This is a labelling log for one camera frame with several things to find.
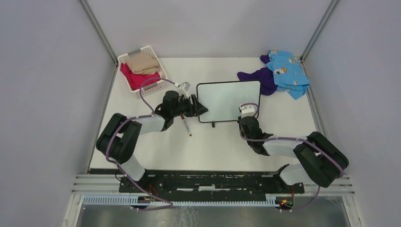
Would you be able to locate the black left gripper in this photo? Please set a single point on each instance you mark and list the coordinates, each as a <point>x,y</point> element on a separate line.
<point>199,109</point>

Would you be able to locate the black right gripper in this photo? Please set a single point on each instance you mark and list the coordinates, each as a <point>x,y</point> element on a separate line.
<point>238,118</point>

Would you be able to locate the red whiteboard marker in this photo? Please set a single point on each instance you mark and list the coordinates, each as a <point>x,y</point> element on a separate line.
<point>186,125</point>

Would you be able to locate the black framed whiteboard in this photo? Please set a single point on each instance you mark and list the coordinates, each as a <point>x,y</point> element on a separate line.
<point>223,99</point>

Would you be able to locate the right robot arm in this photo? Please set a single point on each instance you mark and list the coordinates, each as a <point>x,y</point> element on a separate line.
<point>319,161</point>

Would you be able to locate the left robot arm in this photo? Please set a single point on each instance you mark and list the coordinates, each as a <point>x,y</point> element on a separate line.
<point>119,138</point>

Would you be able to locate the purple cloth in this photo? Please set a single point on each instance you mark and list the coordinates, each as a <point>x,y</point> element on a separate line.
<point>264,76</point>

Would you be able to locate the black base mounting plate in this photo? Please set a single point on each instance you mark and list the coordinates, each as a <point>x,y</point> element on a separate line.
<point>213,186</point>

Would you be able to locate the blue patterned cloth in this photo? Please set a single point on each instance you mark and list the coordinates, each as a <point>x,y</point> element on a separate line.
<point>287,73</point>

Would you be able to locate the magenta cloth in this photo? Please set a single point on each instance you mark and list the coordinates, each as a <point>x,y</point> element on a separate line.
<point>136,80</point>

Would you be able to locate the beige folded cloth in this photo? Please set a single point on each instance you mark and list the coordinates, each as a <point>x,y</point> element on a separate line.
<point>142,63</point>

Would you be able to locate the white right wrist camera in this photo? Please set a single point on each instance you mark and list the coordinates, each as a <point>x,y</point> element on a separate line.
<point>247,110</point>

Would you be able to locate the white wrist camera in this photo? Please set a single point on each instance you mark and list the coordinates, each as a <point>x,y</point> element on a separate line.
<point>247,110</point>
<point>184,86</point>

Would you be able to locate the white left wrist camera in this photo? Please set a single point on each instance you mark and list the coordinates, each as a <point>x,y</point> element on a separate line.
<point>184,86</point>

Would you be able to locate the white slotted cable duct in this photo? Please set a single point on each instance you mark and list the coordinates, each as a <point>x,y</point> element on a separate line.
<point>131,200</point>

